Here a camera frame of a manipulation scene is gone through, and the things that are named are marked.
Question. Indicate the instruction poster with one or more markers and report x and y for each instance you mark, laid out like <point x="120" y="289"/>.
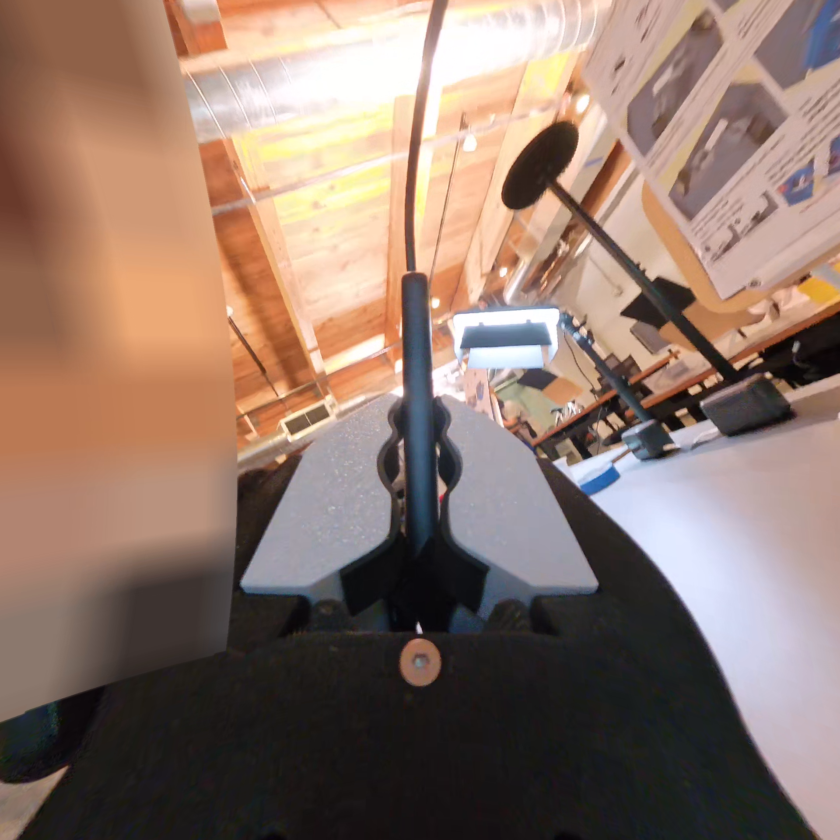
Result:
<point x="722" y="131"/>

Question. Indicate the plywood poster board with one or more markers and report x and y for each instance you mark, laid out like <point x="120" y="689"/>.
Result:
<point x="666" y="243"/>

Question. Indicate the blue tape roll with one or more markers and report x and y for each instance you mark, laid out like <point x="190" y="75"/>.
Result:
<point x="598" y="478"/>

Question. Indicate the silver air duct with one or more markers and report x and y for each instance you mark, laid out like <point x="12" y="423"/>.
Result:
<point x="295" y="92"/>

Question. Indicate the led light panel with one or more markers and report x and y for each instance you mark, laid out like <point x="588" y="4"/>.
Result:
<point x="502" y="338"/>

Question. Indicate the black light stand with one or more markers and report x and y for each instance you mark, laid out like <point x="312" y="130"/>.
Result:
<point x="604" y="367"/>

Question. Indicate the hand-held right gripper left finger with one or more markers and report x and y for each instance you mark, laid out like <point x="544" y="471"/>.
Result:
<point x="315" y="512"/>

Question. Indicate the dark grey stand base block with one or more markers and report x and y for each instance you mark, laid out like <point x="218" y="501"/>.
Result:
<point x="745" y="407"/>

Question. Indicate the black flat panel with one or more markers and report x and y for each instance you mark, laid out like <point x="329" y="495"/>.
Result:
<point x="656" y="305"/>

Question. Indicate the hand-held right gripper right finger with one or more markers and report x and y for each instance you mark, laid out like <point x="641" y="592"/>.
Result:
<point x="512" y="512"/>

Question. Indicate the black disc-topped stand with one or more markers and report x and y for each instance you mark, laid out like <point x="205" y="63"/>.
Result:
<point x="538" y="164"/>

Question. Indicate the white ceiling vent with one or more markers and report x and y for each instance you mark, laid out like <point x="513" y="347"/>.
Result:
<point x="305" y="420"/>

